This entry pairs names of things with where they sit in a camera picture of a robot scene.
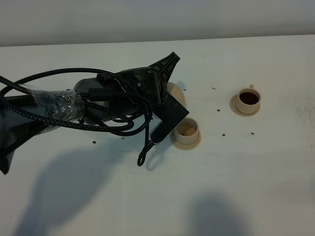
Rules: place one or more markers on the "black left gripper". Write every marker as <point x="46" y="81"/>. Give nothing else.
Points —
<point x="148" y="82"/>

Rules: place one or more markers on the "beige teapot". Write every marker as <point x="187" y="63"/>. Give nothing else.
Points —
<point x="175" y="95"/>

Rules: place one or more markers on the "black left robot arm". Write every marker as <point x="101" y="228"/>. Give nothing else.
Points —
<point x="90" y="106"/>

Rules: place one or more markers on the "near beige teacup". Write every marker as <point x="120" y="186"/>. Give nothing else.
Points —
<point x="187" y="127"/>

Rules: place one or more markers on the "beige teacup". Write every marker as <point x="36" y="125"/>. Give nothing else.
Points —
<point x="249" y="95"/>
<point x="187" y="127"/>

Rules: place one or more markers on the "far beige cup saucer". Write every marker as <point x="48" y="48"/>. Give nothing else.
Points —
<point x="242" y="109"/>

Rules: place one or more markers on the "beige cup saucer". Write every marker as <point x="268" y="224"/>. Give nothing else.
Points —
<point x="185" y="142"/>
<point x="242" y="109"/>

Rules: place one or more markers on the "near beige cup saucer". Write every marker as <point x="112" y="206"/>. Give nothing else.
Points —
<point x="185" y="142"/>

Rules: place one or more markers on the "far beige teacup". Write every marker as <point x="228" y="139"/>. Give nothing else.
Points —
<point x="249" y="95"/>

